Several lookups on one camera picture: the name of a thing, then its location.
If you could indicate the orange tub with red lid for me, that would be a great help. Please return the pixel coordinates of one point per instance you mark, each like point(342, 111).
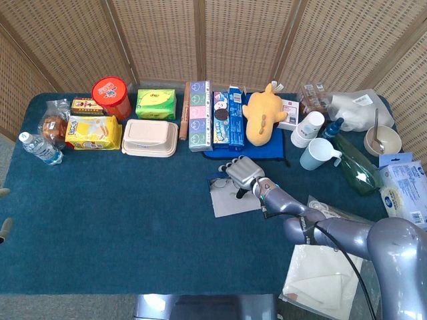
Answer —
point(110, 91)

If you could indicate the blue open carton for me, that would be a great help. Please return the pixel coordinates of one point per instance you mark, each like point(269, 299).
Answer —
point(236, 123)

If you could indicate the green glass bottle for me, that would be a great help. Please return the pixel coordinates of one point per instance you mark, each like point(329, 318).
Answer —
point(357, 166)

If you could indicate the bagged brown bread bun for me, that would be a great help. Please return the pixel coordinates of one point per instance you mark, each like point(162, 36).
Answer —
point(53, 126)

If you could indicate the bagged cream shirt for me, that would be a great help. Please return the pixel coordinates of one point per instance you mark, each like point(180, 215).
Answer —
point(317, 276)

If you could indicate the beige bowl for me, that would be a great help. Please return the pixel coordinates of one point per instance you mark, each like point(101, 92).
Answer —
point(390, 141)

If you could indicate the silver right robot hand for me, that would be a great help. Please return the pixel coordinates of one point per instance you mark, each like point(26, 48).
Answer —
point(243, 171)

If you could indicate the small dark blue bottle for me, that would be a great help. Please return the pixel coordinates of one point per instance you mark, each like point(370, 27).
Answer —
point(333, 128)

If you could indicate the yellow biscuit package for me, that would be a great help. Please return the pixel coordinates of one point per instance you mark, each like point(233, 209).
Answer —
point(93, 133)

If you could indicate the metal spoon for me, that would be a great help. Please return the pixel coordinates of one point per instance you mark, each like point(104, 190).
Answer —
point(376, 126)

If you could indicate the white paper cup stack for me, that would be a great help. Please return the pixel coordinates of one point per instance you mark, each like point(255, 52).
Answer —
point(307, 130)

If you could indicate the clear plastic water bottle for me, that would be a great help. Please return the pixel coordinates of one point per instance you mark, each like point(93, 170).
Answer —
point(40, 148)

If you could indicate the wooden rolling pin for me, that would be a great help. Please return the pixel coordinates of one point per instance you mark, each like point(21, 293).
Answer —
point(184, 113)

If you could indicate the blue white wipes pack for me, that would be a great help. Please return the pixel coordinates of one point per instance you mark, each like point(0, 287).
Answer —
point(403, 196)

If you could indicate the green tissue box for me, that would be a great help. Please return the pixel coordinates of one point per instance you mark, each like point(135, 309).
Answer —
point(155, 103)

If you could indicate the yellow plush toy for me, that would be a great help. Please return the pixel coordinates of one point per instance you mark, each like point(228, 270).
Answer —
point(263, 113)

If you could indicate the teal table cover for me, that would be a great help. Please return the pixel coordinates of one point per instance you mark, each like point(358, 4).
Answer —
point(116, 216)

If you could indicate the pastel multicolour tissue pack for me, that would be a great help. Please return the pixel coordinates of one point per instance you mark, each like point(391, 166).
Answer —
point(199, 116)

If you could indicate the small brown yellow box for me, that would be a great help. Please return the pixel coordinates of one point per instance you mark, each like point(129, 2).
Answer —
point(86, 106)

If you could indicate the black grey left robot hand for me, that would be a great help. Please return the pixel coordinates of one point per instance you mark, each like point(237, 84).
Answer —
point(6, 228)

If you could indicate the white plastic bag with label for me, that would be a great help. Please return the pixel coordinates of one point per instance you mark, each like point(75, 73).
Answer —
point(353, 110)

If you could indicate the light blue mug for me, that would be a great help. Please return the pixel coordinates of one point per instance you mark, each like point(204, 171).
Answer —
point(317, 155)

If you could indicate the clear plastic box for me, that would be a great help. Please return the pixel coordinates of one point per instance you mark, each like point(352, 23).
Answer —
point(312, 100)

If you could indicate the small white red box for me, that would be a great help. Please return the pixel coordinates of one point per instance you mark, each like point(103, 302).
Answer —
point(289, 115)

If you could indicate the beige lidded lunch box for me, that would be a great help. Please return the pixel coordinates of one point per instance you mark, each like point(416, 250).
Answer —
point(148, 136)

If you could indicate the wicker folding screen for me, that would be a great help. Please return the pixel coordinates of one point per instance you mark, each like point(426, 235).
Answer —
point(233, 40)

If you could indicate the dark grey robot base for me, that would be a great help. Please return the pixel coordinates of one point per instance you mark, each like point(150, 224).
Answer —
point(187, 310)

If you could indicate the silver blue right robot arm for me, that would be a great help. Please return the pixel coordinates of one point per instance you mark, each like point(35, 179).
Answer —
point(293, 206)

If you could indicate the blue yellow cookie box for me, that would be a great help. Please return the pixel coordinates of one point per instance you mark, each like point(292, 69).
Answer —
point(221, 120)

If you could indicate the blue glasses case grey inside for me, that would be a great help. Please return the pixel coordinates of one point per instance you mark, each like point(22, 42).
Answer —
point(230, 205)

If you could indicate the blue cloth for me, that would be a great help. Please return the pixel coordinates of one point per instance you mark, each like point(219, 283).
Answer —
point(267, 150)

